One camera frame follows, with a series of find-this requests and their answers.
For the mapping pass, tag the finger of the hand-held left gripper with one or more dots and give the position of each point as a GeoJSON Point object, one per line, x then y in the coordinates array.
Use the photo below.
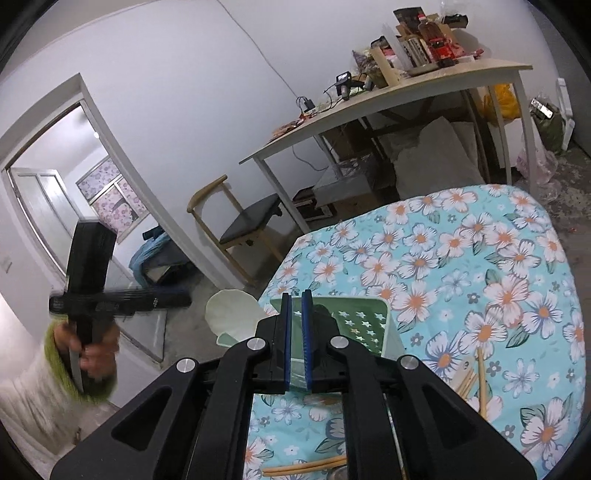
{"type": "Point", "coordinates": [161, 301]}

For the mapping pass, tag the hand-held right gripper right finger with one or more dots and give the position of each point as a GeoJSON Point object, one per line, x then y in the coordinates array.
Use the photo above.
{"type": "Point", "coordinates": [307, 341]}

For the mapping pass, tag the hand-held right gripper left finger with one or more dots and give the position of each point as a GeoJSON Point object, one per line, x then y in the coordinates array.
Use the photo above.
{"type": "Point", "coordinates": [287, 341]}

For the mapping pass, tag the green star-cut utensil basket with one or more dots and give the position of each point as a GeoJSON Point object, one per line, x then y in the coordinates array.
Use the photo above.
{"type": "Point", "coordinates": [364, 323]}

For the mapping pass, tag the person's left forearm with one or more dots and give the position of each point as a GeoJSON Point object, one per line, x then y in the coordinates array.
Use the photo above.
{"type": "Point", "coordinates": [37, 401]}

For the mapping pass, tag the person's left hand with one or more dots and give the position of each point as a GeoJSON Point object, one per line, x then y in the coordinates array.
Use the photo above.
{"type": "Point", "coordinates": [99, 357]}

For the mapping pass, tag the cream round plastic thing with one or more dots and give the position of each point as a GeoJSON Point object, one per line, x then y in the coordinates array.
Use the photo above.
{"type": "Point", "coordinates": [231, 314]}

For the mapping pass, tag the window with floral curtain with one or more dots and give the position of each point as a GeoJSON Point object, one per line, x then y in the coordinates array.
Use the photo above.
{"type": "Point", "coordinates": [111, 198]}

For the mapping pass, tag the white door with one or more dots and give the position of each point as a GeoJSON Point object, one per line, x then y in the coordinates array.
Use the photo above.
{"type": "Point", "coordinates": [41, 203]}

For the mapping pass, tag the wooden chair black seat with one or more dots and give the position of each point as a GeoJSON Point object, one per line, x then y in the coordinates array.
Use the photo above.
{"type": "Point", "coordinates": [251, 214]}

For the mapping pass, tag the grey storage box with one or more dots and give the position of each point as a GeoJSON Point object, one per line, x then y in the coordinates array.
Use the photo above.
{"type": "Point", "coordinates": [346, 184]}

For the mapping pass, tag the floral turquoise blanket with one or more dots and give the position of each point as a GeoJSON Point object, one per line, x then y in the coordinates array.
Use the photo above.
{"type": "Point", "coordinates": [461, 277]}

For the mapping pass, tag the brown cardboard box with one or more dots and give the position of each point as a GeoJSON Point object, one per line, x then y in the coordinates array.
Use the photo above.
{"type": "Point", "coordinates": [344, 141]}

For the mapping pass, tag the pile of snack packets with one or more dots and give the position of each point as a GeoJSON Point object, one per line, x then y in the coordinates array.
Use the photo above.
{"type": "Point", "coordinates": [291, 125]}

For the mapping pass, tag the white broken slab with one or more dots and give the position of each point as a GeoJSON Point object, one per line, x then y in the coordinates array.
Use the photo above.
{"type": "Point", "coordinates": [434, 157]}

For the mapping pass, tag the black charger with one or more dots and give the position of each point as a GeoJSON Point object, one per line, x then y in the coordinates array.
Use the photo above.
{"type": "Point", "coordinates": [307, 104]}

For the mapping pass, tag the black handheld device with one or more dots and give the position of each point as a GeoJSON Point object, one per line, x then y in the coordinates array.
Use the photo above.
{"type": "Point", "coordinates": [344, 83]}

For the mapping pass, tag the white desk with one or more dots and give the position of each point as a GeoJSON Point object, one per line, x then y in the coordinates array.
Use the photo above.
{"type": "Point", "coordinates": [415, 83]}

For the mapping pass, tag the pale wooden plank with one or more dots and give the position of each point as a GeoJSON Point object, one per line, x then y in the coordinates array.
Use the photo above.
{"type": "Point", "coordinates": [385, 67]}

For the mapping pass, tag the pink plastic bag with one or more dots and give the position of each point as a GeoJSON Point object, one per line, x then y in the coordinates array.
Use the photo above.
{"type": "Point", "coordinates": [538, 166]}

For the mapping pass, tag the silver metal container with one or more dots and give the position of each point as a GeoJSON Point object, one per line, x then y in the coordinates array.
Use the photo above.
{"type": "Point", "coordinates": [414, 53]}

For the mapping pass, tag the yellow plastic bag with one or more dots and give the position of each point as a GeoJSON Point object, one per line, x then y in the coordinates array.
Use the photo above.
{"type": "Point", "coordinates": [505, 99]}

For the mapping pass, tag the green bag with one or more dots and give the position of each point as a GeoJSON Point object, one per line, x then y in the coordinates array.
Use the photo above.
{"type": "Point", "coordinates": [549, 131]}

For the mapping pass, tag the red toy truck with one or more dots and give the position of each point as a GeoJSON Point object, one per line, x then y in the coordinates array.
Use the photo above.
{"type": "Point", "coordinates": [441, 48]}

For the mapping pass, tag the brown bottle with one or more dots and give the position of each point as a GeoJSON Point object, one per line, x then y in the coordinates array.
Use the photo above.
{"type": "Point", "coordinates": [429, 30]}

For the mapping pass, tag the dark printed box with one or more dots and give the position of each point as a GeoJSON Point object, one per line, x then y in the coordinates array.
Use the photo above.
{"type": "Point", "coordinates": [406, 18]}

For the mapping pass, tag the white upright panel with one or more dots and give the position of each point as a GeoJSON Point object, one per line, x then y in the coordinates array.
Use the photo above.
{"type": "Point", "coordinates": [565, 115]}

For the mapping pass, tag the white door frame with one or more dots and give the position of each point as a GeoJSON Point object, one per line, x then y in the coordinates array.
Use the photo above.
{"type": "Point", "coordinates": [106, 120]}

